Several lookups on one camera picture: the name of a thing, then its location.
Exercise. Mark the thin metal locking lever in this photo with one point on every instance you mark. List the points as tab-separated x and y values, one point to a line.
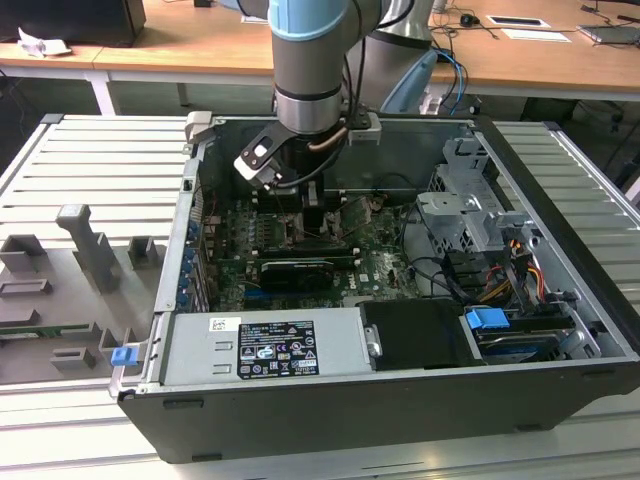
280	210

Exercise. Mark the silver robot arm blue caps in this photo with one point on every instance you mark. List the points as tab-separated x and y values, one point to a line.
305	65

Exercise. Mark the grey case latch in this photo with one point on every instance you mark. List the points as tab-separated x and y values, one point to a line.
200	125

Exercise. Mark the black graphics card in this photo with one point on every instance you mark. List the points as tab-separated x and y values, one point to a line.
295	277

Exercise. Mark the green motherboard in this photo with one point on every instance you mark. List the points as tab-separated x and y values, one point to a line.
385	270

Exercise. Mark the blue card retention clip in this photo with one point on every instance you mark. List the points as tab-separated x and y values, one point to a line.
184	301
185	283
188	261
191	231

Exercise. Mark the silver perforated drive cage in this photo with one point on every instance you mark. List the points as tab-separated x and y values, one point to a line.
445	205

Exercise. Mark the wooden desk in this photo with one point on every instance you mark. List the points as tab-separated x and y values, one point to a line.
525	60
80	59
200	45

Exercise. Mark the black computer mouse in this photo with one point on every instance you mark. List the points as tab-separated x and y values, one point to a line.
469	20

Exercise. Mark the grey power supply unit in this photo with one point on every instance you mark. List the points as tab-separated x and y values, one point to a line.
195	350

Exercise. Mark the grey parts rack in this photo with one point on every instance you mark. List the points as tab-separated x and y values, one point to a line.
137	300

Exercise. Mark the hard disk in blue carrier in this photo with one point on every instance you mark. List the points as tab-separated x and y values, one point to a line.
485	318

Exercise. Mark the black and grey PC case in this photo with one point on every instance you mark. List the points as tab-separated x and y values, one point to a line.
350	425

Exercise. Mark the blue plastic latch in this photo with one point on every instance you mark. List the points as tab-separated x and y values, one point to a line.
124	356

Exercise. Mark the black computer tower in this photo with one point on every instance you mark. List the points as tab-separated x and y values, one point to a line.
75	20

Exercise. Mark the crumpled white paper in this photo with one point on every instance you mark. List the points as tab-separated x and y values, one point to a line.
42	46

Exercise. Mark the green RAM stick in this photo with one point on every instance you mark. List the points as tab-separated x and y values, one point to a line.
40	331

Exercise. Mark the grey laptop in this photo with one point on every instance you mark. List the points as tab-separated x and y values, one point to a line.
610	35

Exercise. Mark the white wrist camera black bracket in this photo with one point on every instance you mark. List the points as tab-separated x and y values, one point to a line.
260	150

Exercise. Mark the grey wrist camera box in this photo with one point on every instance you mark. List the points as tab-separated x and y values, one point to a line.
365	132

